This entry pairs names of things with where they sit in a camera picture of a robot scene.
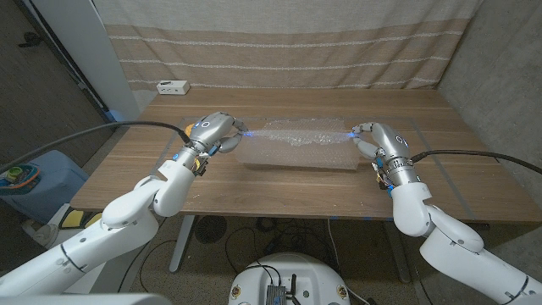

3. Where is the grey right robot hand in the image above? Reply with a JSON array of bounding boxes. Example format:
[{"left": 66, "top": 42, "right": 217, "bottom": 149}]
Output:
[{"left": 351, "top": 121, "right": 415, "bottom": 169}]

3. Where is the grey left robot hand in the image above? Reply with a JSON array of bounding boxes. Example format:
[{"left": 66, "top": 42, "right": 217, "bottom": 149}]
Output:
[{"left": 184, "top": 110, "right": 251, "bottom": 158}]

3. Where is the clear bubble wrap sheet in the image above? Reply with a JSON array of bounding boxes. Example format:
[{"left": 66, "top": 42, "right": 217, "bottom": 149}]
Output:
[{"left": 234, "top": 118, "right": 362, "bottom": 171}]

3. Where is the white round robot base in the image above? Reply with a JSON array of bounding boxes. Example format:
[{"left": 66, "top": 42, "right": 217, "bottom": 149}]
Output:
[{"left": 227, "top": 252, "right": 351, "bottom": 305}]

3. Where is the white power strip box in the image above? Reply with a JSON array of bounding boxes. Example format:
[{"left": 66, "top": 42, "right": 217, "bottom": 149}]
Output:
[{"left": 156, "top": 80, "right": 191, "bottom": 96}]

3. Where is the black round floor disc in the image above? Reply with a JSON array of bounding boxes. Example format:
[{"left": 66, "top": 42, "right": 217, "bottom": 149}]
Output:
[{"left": 194, "top": 214, "right": 229, "bottom": 245}]

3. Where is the beige striped curtain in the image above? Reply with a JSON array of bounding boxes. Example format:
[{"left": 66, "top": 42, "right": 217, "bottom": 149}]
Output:
[{"left": 91, "top": 0, "right": 484, "bottom": 92}]

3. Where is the grey table leg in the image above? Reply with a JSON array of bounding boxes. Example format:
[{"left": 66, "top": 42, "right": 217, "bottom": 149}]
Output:
[{"left": 383, "top": 220, "right": 412, "bottom": 284}]

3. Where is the white table leg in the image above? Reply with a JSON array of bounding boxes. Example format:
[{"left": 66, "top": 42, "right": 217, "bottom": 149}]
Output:
[{"left": 169, "top": 214, "right": 196, "bottom": 274}]

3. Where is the yellow black mat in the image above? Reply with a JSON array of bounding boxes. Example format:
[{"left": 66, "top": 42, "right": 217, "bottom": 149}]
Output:
[{"left": 58, "top": 208, "right": 102, "bottom": 230}]

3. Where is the blue storage bin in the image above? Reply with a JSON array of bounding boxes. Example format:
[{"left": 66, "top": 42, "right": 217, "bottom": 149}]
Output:
[{"left": 0, "top": 149, "right": 90, "bottom": 225}]

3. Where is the grey electronics module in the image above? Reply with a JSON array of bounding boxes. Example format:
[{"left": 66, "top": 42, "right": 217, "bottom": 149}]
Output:
[{"left": 264, "top": 274, "right": 302, "bottom": 305}]

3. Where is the teal orange toy bowl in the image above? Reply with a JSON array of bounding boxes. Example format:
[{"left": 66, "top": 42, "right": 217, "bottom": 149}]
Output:
[{"left": 0, "top": 164, "right": 41, "bottom": 196}]

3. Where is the white sneaker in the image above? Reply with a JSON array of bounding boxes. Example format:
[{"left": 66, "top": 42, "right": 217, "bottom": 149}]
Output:
[{"left": 20, "top": 222, "right": 60, "bottom": 249}]

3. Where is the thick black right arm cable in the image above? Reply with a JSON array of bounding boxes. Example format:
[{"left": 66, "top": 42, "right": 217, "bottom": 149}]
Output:
[{"left": 409, "top": 149, "right": 542, "bottom": 175}]

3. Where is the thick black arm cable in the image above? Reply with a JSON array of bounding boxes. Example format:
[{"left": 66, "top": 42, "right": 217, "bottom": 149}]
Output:
[
  {"left": 0, "top": 120, "right": 192, "bottom": 174},
  {"left": 409, "top": 149, "right": 542, "bottom": 175}
]

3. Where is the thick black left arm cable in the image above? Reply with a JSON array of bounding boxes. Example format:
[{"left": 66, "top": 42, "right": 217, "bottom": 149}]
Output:
[{"left": 0, "top": 120, "right": 192, "bottom": 174}]

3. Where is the black floor cable bundle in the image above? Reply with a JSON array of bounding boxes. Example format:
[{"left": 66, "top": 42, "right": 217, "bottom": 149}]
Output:
[{"left": 224, "top": 216, "right": 340, "bottom": 276}]

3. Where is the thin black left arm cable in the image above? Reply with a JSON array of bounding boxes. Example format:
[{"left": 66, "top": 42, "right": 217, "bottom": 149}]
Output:
[{"left": 117, "top": 218, "right": 169, "bottom": 294}]

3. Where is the black door handle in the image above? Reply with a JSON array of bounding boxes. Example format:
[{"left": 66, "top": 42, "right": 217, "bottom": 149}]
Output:
[{"left": 17, "top": 31, "right": 43, "bottom": 47}]

